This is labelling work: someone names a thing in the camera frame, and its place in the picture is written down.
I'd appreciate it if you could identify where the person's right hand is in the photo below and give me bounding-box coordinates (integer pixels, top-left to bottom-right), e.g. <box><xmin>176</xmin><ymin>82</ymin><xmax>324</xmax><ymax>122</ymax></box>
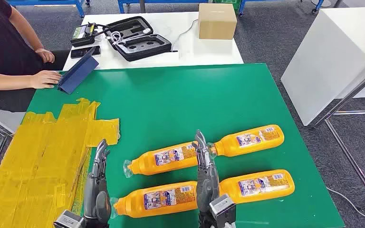
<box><xmin>29</xmin><ymin>70</ymin><xmax>63</xmax><ymax>89</ymax></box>

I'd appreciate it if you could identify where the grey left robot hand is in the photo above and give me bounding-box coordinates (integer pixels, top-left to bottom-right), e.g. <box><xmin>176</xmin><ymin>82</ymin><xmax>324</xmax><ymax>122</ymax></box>
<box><xmin>83</xmin><ymin>139</ymin><xmax>112</xmax><ymax>221</ymax></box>

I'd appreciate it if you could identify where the person's left hand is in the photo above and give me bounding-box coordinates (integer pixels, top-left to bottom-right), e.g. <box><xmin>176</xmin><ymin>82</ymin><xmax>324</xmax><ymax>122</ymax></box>
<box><xmin>35</xmin><ymin>48</ymin><xmax>56</xmax><ymax>64</ymax></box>

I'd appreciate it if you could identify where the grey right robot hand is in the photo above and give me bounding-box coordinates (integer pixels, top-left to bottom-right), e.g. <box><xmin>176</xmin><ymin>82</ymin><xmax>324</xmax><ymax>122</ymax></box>
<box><xmin>192</xmin><ymin>130</ymin><xmax>221</xmax><ymax>212</ymax></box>

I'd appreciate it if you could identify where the orange detergent bottle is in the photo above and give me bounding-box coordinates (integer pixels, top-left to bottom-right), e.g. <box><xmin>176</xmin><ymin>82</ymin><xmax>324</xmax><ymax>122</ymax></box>
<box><xmin>123</xmin><ymin>142</ymin><xmax>200</xmax><ymax>179</ymax></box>
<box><xmin>110</xmin><ymin>180</ymin><xmax>199</xmax><ymax>220</ymax></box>
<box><xmin>218</xmin><ymin>169</ymin><xmax>296</xmax><ymax>205</ymax></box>
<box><xmin>208</xmin><ymin>124</ymin><xmax>285</xmax><ymax>157</ymax></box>

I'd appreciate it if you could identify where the blue tablet case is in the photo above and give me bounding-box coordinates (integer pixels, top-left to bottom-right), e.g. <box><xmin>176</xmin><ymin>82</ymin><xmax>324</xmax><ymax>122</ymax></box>
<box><xmin>57</xmin><ymin>47</ymin><xmax>100</xmax><ymax>95</ymax></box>

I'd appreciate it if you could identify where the black smartphone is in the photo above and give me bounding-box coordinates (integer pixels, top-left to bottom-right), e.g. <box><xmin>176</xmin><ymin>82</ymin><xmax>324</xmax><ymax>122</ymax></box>
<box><xmin>70</xmin><ymin>45</ymin><xmax>101</xmax><ymax>59</ymax></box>

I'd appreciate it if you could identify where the black device with green label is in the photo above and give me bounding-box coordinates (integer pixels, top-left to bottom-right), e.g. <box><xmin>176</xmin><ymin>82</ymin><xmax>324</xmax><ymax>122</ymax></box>
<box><xmin>70</xmin><ymin>22</ymin><xmax>96</xmax><ymax>48</ymax></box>

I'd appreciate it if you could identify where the white board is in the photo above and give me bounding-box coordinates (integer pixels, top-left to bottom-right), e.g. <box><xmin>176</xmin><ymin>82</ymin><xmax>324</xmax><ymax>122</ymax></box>
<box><xmin>0</xmin><ymin>101</ymin><xmax>26</xmax><ymax>133</ymax></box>

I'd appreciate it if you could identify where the yellow tape patch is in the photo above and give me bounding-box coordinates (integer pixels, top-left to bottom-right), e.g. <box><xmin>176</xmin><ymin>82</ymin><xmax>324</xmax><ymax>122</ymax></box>
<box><xmin>0</xmin><ymin>98</ymin><xmax>120</xmax><ymax>228</ymax></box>

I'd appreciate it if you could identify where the black foam-lined case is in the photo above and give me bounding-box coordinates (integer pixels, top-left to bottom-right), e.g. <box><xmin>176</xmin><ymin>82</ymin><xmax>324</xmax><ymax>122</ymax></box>
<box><xmin>104</xmin><ymin>16</ymin><xmax>173</xmax><ymax>62</ymax></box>

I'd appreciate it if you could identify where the white table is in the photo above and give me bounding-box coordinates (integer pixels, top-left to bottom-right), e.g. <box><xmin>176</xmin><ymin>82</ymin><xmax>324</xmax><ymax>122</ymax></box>
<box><xmin>63</xmin><ymin>12</ymin><xmax>244</xmax><ymax>71</ymax></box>

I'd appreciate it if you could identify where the cardboard box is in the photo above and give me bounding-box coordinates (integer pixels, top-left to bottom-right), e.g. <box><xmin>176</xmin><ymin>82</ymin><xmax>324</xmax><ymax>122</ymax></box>
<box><xmin>198</xmin><ymin>3</ymin><xmax>238</xmax><ymax>40</ymax></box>

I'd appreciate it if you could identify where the white cabinet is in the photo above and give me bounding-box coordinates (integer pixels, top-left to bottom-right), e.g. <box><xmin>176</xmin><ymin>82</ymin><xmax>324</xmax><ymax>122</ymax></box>
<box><xmin>280</xmin><ymin>7</ymin><xmax>365</xmax><ymax>126</ymax></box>

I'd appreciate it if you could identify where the green plastic crate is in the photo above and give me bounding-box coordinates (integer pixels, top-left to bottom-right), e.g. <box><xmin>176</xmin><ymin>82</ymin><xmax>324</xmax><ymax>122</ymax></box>
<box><xmin>212</xmin><ymin>0</ymin><xmax>243</xmax><ymax>13</ymax></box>

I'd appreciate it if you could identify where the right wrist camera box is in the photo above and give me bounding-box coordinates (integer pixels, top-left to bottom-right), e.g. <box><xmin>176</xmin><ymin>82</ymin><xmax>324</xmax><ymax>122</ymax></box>
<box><xmin>209</xmin><ymin>194</ymin><xmax>237</xmax><ymax>228</ymax></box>

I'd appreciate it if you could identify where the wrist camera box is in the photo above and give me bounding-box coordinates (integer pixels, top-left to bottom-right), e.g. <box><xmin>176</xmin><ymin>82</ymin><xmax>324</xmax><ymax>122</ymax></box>
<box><xmin>209</xmin><ymin>194</ymin><xmax>237</xmax><ymax>228</ymax></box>
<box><xmin>54</xmin><ymin>210</ymin><xmax>86</xmax><ymax>228</ymax></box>

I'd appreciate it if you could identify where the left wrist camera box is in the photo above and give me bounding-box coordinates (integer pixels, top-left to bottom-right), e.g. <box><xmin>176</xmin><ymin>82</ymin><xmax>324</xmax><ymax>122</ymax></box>
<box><xmin>54</xmin><ymin>210</ymin><xmax>86</xmax><ymax>228</ymax></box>

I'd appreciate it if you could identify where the blue cart frame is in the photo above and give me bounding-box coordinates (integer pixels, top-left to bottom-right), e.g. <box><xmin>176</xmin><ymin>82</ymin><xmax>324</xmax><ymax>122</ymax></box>
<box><xmin>117</xmin><ymin>0</ymin><xmax>208</xmax><ymax>14</ymax></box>
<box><xmin>8</xmin><ymin>0</ymin><xmax>91</xmax><ymax>18</ymax></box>
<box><xmin>237</xmin><ymin>0</ymin><xmax>326</xmax><ymax>17</ymax></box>

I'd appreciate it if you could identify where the black cable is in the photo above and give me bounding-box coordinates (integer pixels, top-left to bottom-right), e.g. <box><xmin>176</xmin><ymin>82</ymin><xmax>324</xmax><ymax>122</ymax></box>
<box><xmin>89</xmin><ymin>22</ymin><xmax>111</xmax><ymax>37</ymax></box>

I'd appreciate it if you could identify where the coiled white charger cable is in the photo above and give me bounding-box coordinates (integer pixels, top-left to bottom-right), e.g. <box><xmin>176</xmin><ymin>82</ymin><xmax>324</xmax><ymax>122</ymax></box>
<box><xmin>110</xmin><ymin>28</ymin><xmax>152</xmax><ymax>45</ymax></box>

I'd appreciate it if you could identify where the thin white cable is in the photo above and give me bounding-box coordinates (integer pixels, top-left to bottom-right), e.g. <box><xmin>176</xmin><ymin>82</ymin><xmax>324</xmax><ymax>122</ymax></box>
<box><xmin>171</xmin><ymin>19</ymin><xmax>200</xmax><ymax>51</ymax></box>

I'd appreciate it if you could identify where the grey floor cable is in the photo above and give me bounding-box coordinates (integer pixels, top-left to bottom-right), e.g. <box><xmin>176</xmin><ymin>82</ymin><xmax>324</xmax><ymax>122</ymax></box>
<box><xmin>326</xmin><ymin>187</ymin><xmax>365</xmax><ymax>228</ymax></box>

